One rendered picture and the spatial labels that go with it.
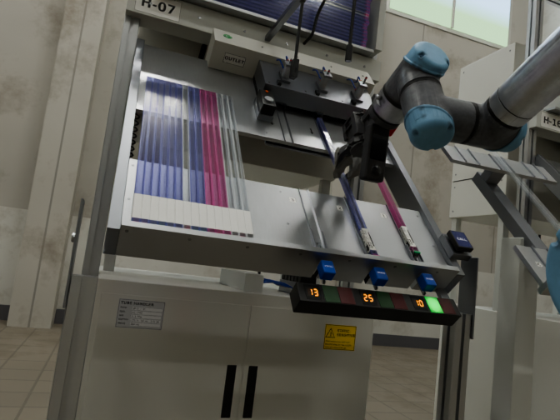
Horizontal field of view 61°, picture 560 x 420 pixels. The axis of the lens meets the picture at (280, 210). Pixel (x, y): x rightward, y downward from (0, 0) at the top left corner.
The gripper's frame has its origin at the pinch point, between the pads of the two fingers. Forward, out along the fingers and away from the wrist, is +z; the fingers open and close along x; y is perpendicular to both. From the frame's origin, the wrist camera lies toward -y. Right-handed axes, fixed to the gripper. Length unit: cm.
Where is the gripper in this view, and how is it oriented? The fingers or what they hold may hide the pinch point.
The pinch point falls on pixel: (342, 177)
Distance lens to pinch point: 110.4
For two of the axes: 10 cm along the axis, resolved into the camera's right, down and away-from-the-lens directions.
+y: -0.6, -8.4, 5.5
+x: -9.3, -1.5, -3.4
